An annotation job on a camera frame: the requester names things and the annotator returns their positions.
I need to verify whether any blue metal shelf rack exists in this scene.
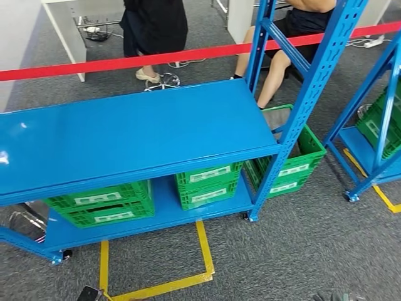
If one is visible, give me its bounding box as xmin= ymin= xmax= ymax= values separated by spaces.
xmin=323 ymin=29 xmax=401 ymax=204
xmin=0 ymin=0 xmax=370 ymax=266

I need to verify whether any green plastic crate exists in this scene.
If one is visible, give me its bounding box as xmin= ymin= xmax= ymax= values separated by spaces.
xmin=44 ymin=179 xmax=155 ymax=211
xmin=244 ymin=103 xmax=327 ymax=184
xmin=266 ymin=174 xmax=311 ymax=199
xmin=174 ymin=162 xmax=244 ymax=196
xmin=356 ymin=81 xmax=401 ymax=161
xmin=179 ymin=181 xmax=240 ymax=211
xmin=61 ymin=199 xmax=155 ymax=230

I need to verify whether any chrome stanchion base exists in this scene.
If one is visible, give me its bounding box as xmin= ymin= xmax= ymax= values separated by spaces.
xmin=355 ymin=103 xmax=374 ymax=122

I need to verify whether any person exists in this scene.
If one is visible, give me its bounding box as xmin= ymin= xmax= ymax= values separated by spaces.
xmin=230 ymin=0 xmax=337 ymax=110
xmin=120 ymin=0 xmax=188 ymax=84

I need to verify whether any white desk panel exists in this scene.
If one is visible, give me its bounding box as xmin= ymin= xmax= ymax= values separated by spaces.
xmin=227 ymin=0 xmax=255 ymax=45

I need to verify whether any chrome base stool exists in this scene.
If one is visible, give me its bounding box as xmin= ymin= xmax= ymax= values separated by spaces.
xmin=144 ymin=72 xmax=182 ymax=92

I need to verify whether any red barrier belt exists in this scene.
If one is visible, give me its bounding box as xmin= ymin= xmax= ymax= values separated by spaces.
xmin=0 ymin=21 xmax=401 ymax=82

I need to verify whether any white desk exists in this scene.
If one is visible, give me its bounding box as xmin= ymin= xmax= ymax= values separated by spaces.
xmin=41 ymin=0 xmax=126 ymax=83

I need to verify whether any white floor cable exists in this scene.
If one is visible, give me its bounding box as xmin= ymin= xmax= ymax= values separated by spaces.
xmin=344 ymin=35 xmax=392 ymax=49

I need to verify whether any under-desk wire tray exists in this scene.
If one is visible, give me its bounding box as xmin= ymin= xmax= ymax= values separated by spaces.
xmin=77 ymin=16 xmax=124 ymax=43

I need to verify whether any chrome stanchion post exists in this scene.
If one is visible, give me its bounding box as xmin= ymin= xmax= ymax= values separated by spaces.
xmin=0 ymin=201 xmax=49 ymax=244

